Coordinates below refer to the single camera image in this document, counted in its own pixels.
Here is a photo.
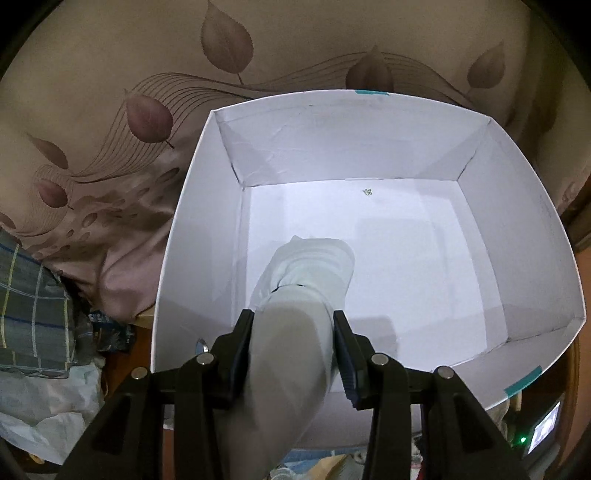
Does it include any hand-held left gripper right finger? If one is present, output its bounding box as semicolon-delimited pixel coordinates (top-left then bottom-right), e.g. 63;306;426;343
332;310;532;480

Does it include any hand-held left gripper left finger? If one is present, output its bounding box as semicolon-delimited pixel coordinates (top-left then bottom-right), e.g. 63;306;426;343
55;309;256;480

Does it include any light grey sock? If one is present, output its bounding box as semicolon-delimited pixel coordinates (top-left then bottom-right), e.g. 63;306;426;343
222;235;356;480

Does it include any white cardboard box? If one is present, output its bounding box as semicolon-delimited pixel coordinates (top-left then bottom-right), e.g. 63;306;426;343
148;89;580;450

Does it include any clear plastic packaging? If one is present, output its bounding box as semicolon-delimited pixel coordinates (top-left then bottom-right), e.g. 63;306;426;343
272;450;370;480

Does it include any blue printed packet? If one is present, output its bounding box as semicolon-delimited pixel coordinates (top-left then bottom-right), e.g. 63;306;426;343
88;309;134;354

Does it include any white plastic bag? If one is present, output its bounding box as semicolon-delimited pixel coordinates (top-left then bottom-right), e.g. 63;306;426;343
0;355;107;467

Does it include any small device with screen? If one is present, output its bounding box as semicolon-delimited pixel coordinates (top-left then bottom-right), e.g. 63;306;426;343
508;397;566;457

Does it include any plaid cloth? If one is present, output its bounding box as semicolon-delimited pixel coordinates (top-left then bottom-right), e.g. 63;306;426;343
0;228;93;374

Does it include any leaf print bedsheet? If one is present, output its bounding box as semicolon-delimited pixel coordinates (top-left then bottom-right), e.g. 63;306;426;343
0;0;573;324

